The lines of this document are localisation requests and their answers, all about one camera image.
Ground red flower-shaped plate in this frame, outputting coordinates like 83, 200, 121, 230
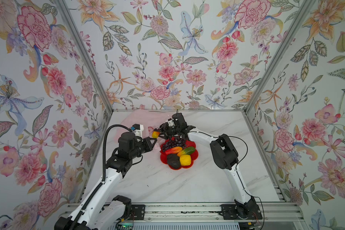
160, 138, 199, 170

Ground pink plastic bag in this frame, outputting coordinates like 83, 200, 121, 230
109, 110, 173, 138

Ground aluminium corner post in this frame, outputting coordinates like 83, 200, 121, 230
54, 0, 113, 114
243, 1, 313, 115

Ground green round textured fruit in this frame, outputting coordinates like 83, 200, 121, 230
152, 131, 160, 138

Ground yellow lemon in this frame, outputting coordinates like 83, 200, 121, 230
179, 155, 192, 167

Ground dark purple grape bunch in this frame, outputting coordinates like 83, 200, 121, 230
162, 137, 186, 152

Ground right aluminium corner post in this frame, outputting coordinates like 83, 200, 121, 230
243, 1, 313, 115

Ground dark avocado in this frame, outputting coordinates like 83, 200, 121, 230
167, 154, 181, 170

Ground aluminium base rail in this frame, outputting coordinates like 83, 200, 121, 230
58, 202, 305, 223

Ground red yellow mango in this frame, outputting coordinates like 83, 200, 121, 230
165, 146, 183, 155

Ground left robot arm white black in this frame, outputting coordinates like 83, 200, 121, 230
54, 132, 157, 230

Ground left aluminium corner post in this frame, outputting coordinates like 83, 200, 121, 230
54, 0, 113, 114

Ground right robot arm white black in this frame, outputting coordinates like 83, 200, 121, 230
152, 113, 262, 219

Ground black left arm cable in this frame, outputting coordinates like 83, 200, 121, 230
71, 124, 133, 230

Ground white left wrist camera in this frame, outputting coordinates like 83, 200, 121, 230
130, 124, 144, 138

